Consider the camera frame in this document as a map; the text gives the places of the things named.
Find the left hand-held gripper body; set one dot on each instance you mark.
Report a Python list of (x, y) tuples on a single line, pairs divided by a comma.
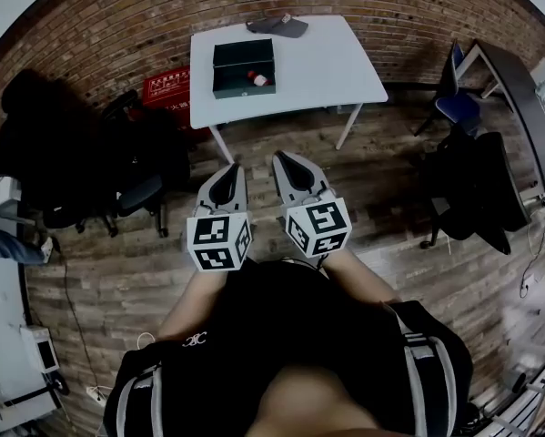
[(217, 241)]

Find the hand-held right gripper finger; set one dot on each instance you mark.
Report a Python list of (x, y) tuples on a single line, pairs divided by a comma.
[(283, 185), (318, 175)]

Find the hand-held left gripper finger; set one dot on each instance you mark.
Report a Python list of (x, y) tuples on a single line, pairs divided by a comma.
[(241, 189), (206, 187)]

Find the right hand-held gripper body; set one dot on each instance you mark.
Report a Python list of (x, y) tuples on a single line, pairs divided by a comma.
[(319, 226)]

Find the small red white object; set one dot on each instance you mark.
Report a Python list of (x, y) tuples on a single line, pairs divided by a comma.
[(259, 78)]

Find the dark green box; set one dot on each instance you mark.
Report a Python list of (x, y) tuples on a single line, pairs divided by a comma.
[(242, 64)]

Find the person's left forearm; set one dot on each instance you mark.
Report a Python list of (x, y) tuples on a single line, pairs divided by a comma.
[(194, 298)]

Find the person's right forearm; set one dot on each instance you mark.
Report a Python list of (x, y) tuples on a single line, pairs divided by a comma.
[(363, 280)]

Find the red plastic crate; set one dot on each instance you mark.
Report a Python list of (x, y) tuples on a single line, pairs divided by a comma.
[(165, 96)]

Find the white table leg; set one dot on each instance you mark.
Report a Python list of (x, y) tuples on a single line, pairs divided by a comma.
[(221, 143), (348, 125)]

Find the person's torso in black shirt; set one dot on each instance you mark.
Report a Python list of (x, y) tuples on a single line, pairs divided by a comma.
[(290, 326)]

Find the grey visor cap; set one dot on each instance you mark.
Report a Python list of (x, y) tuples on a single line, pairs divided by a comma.
[(281, 26)]

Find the blue chair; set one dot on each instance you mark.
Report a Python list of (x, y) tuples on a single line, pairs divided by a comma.
[(456, 103)]

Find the person's face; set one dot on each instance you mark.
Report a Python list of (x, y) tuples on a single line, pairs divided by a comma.
[(313, 403)]

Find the white power strip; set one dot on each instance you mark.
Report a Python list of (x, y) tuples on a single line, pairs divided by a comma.
[(95, 393)]

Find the white device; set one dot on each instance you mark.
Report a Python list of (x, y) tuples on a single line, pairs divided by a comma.
[(40, 348)]

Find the dark grey desk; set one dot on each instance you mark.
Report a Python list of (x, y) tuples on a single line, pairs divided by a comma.
[(522, 103)]

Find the metal rack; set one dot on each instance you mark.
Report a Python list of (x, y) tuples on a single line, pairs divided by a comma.
[(527, 399)]

